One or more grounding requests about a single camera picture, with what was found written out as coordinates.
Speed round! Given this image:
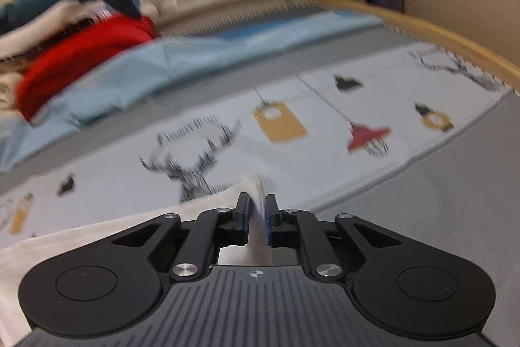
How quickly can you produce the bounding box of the white t-shirt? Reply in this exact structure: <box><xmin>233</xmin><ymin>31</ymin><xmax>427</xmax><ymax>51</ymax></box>
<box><xmin>1</xmin><ymin>174</ymin><xmax>272</xmax><ymax>346</ymax></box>

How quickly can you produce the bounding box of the patterned light blue bed runner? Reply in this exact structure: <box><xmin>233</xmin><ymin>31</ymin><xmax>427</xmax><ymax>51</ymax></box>
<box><xmin>1</xmin><ymin>43</ymin><xmax>510</xmax><ymax>246</ymax></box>

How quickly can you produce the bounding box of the light blue sheet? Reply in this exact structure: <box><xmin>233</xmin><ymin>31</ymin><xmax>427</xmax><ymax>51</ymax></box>
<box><xmin>1</xmin><ymin>10</ymin><xmax>384</xmax><ymax>173</ymax></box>

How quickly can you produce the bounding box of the red blanket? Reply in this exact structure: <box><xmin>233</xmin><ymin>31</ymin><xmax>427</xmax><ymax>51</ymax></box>
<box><xmin>17</xmin><ymin>15</ymin><xmax>157</xmax><ymax>122</ymax></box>

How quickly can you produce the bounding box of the cream folded quilt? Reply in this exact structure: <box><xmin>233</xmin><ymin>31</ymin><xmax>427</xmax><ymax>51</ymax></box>
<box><xmin>0</xmin><ymin>72</ymin><xmax>23</xmax><ymax>110</ymax></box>

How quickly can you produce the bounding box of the white folded blanket stack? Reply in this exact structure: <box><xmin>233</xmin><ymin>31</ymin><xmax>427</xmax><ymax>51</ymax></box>
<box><xmin>1</xmin><ymin>0</ymin><xmax>107</xmax><ymax>59</ymax></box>

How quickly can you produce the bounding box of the wooden bed side rail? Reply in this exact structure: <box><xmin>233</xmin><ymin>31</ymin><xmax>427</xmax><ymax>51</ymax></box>
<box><xmin>317</xmin><ymin>0</ymin><xmax>519</xmax><ymax>94</ymax></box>

